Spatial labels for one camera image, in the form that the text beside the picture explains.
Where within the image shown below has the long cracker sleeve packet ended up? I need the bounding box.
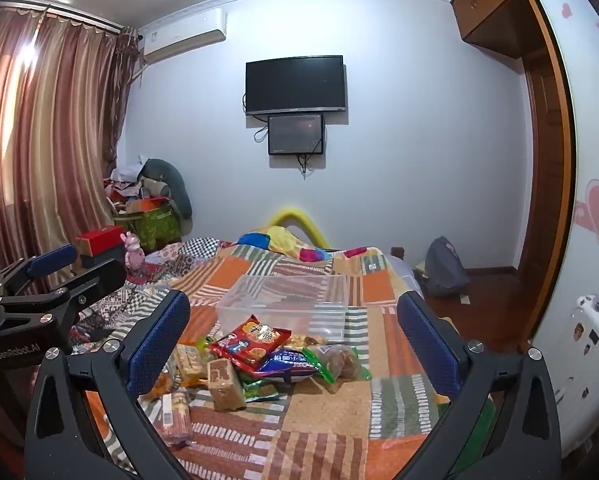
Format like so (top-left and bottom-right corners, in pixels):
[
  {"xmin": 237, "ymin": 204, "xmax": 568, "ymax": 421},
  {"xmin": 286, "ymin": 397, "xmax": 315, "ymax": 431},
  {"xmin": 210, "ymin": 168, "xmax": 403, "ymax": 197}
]
[{"xmin": 158, "ymin": 388, "xmax": 192, "ymax": 448}]

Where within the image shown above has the red gift box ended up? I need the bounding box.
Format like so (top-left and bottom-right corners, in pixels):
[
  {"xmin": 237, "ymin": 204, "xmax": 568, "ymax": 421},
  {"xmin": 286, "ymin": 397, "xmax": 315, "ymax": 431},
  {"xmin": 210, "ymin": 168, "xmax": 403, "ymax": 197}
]
[{"xmin": 75, "ymin": 226, "xmax": 123, "ymax": 257}]

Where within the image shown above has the tan wafer block packet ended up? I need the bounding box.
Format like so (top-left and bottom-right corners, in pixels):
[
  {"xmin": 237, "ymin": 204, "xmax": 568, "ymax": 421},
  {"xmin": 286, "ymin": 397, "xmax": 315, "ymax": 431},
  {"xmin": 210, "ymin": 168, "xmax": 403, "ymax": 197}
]
[{"xmin": 208, "ymin": 359, "xmax": 245, "ymax": 412}]

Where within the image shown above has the pink plush toy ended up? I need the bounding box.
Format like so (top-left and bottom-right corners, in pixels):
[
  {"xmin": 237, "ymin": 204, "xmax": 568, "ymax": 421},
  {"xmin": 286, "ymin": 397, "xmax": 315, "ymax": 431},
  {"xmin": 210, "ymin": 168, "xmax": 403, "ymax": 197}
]
[{"xmin": 121, "ymin": 231, "xmax": 146, "ymax": 276}]

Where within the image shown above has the wall mounted black television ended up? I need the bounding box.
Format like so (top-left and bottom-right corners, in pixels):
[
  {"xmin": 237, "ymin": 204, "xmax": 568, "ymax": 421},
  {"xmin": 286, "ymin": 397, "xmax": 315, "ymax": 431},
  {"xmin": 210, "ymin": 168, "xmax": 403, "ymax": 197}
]
[{"xmin": 244, "ymin": 55, "xmax": 346, "ymax": 116}]

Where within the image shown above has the round biscuit bag green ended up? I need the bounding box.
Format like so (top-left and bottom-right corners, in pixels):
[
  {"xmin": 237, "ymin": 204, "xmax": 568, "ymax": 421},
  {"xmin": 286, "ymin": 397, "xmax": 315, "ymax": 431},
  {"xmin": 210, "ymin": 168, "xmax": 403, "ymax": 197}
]
[{"xmin": 301, "ymin": 344, "xmax": 372, "ymax": 386}]

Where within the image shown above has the blue chip bag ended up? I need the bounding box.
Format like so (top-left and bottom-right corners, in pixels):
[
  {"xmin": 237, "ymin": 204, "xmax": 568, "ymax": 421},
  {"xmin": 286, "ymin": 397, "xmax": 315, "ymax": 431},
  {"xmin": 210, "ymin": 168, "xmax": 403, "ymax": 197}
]
[{"xmin": 255, "ymin": 348, "xmax": 318, "ymax": 385}]

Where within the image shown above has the small black wall monitor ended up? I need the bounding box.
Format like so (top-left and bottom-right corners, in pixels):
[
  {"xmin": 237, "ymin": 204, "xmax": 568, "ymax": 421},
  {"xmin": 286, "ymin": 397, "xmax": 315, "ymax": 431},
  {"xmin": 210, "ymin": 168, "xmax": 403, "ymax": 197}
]
[{"xmin": 268, "ymin": 114, "xmax": 324, "ymax": 156}]

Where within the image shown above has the grey backpack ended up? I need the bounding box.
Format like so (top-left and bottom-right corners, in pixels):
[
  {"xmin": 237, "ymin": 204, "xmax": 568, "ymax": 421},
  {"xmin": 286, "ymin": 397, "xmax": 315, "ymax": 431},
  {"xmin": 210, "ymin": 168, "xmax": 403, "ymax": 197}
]
[{"xmin": 424, "ymin": 236, "xmax": 470, "ymax": 298}]

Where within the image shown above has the yellow bed headboard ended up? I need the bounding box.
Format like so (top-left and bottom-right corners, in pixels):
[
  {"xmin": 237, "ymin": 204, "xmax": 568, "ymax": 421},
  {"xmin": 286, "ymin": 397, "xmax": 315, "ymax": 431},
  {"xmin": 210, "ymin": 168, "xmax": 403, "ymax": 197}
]
[{"xmin": 267, "ymin": 207, "xmax": 330, "ymax": 249}]

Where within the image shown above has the clear plastic storage bin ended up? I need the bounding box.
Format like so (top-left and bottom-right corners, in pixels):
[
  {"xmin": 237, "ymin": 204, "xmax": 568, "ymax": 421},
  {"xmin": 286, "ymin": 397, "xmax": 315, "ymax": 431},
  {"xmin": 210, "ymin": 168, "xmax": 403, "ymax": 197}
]
[{"xmin": 215, "ymin": 275, "xmax": 349, "ymax": 341}]

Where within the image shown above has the patchwork bed quilt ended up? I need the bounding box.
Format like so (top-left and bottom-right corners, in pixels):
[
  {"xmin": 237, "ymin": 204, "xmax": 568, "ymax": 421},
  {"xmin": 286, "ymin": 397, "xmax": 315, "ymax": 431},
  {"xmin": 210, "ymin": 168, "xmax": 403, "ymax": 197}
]
[{"xmin": 71, "ymin": 233, "xmax": 451, "ymax": 479}]

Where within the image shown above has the yellow snack bag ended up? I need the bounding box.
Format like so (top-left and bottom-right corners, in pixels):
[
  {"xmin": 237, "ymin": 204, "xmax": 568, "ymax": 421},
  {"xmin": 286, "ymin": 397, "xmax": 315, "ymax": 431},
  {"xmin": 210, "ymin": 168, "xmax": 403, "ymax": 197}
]
[{"xmin": 283, "ymin": 333, "xmax": 327, "ymax": 352}]

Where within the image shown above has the red chip bag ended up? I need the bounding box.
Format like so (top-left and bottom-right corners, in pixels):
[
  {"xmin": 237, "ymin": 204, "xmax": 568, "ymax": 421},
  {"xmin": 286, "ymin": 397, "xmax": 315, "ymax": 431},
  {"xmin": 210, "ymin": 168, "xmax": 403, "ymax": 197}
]
[{"xmin": 208, "ymin": 315, "xmax": 292, "ymax": 375}]

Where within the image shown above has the green cardboard box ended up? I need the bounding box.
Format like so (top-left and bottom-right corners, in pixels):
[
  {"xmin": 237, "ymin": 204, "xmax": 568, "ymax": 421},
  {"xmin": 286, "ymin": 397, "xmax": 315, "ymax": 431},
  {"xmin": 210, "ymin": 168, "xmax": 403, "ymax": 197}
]
[{"xmin": 113, "ymin": 203, "xmax": 181, "ymax": 254}]

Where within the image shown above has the colourful blanket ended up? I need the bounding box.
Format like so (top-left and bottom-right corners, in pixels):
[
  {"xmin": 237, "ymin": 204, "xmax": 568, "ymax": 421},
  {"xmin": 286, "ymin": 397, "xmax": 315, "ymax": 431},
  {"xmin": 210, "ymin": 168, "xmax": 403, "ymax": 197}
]
[{"xmin": 237, "ymin": 226, "xmax": 368, "ymax": 262}]

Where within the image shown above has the white air conditioner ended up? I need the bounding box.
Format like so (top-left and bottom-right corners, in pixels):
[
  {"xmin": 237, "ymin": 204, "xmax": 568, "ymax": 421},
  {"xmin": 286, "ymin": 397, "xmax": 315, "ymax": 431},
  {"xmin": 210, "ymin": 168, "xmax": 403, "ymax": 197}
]
[{"xmin": 143, "ymin": 9, "xmax": 227, "ymax": 64}]

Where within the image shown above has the white appliance with stickers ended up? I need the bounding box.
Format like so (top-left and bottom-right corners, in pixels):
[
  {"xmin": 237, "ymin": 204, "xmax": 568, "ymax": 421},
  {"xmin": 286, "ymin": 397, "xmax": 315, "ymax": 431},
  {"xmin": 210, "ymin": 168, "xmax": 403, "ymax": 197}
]
[{"xmin": 533, "ymin": 294, "xmax": 599, "ymax": 455}]

